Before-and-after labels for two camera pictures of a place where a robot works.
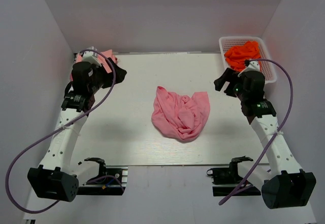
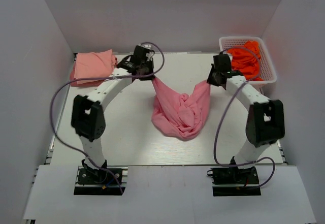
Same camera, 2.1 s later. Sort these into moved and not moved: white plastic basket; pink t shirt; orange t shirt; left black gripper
Moved: left black gripper; pink t shirt
Not moved: orange t shirt; white plastic basket
